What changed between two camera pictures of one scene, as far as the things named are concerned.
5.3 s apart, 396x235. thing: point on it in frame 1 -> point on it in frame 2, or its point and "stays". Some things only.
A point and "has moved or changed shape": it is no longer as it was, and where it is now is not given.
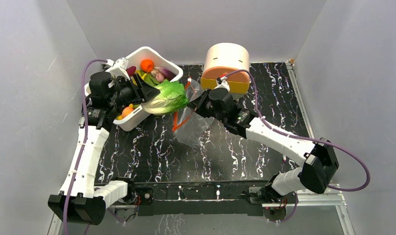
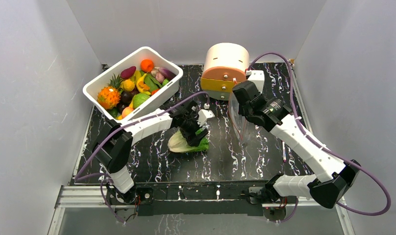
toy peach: [126, 111] stays
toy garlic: [158, 76] stays
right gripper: [202, 102] -> [242, 94]
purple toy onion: [168, 74] stays
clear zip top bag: [191, 126] has moved or changed shape
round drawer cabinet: [230, 61] stays
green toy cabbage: [172, 97] -> [178, 143]
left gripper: [142, 92] -> [194, 140]
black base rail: [197, 199] stays
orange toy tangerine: [146, 65] stays
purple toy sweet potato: [131, 70] stays
